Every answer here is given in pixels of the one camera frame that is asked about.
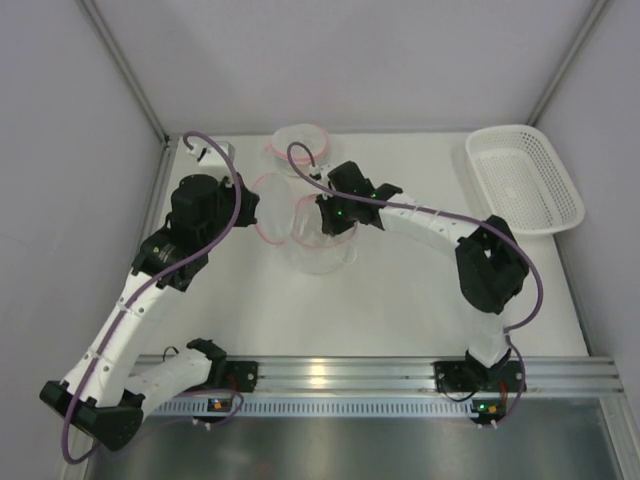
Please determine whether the white mesh laundry bag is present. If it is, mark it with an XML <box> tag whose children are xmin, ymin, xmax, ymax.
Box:
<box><xmin>267</xmin><ymin>123</ymin><xmax>329</xmax><ymax>170</ymax></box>
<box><xmin>251</xmin><ymin>173</ymin><xmax>357</xmax><ymax>275</ymax></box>

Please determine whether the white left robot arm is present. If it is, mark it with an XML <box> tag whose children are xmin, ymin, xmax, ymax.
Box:
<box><xmin>40</xmin><ymin>174</ymin><xmax>260</xmax><ymax>451</ymax></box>

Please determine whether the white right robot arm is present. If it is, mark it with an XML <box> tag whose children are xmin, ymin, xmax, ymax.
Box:
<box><xmin>310</xmin><ymin>161</ymin><xmax>529</xmax><ymax>385</ymax></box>

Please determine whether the white plastic basket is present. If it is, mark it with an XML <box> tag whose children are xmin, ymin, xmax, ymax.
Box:
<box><xmin>465</xmin><ymin>125</ymin><xmax>586</xmax><ymax>236</ymax></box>

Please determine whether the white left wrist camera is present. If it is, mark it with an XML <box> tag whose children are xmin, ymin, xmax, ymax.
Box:
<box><xmin>192</xmin><ymin>141</ymin><xmax>235</xmax><ymax>169</ymax></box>

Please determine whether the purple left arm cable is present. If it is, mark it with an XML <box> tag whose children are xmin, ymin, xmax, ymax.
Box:
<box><xmin>62</xmin><ymin>130</ymin><xmax>244</xmax><ymax>464</ymax></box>

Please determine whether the aluminium mounting rail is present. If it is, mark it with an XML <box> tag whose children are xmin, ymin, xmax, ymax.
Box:
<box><xmin>134</xmin><ymin>355</ymin><xmax>624</xmax><ymax>399</ymax></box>

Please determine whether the white slotted cable duct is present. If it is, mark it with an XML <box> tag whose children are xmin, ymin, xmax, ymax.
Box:
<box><xmin>152</xmin><ymin>396</ymin><xmax>501</xmax><ymax>418</ymax></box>

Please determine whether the aluminium frame post left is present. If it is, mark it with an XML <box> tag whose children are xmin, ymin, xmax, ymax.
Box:
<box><xmin>76</xmin><ymin>0</ymin><xmax>169</xmax><ymax>145</ymax></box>

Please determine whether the aluminium frame post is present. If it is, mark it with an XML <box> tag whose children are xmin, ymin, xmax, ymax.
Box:
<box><xmin>525</xmin><ymin>0</ymin><xmax>613</xmax><ymax>127</ymax></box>
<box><xmin>76</xmin><ymin>0</ymin><xmax>169</xmax><ymax>145</ymax></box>

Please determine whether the aluminium frame post right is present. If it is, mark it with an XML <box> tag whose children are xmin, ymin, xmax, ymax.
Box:
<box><xmin>525</xmin><ymin>0</ymin><xmax>613</xmax><ymax>127</ymax></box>

